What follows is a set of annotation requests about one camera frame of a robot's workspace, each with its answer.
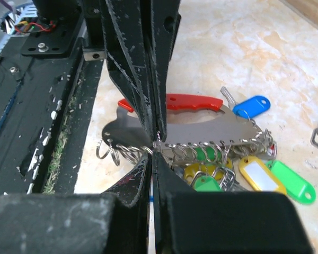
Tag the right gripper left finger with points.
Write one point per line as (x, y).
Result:
(115, 221)

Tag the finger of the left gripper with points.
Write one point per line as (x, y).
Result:
(127, 61)
(165, 21)

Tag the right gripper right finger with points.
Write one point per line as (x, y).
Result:
(187, 221)

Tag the green key tag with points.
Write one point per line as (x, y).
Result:
(298, 188)
(204, 179)

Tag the yellow key tag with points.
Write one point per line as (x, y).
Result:
(259, 177)

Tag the wooden clothes rack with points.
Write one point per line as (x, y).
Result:
(302, 16)

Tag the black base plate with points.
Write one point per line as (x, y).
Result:
(53, 49)

